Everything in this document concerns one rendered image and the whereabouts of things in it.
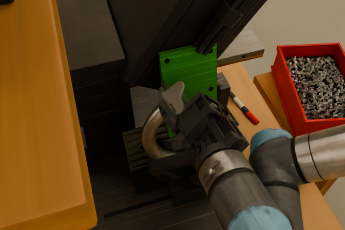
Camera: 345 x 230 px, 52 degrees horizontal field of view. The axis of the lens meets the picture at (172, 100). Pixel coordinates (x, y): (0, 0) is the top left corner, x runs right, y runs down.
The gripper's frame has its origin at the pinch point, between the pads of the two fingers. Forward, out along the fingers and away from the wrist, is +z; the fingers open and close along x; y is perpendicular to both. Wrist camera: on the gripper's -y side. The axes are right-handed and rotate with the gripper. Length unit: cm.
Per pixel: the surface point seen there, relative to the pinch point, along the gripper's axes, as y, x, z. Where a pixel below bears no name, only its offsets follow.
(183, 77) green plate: 4.6, 0.0, 2.2
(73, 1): -0.8, 18.9, 27.8
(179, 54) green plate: 7.9, 4.0, 2.2
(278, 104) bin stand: 6, -53, 27
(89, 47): -3.1, 15.3, 12.4
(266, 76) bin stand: 10, -53, 39
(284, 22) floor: 37, -149, 163
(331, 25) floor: 57, -174, 149
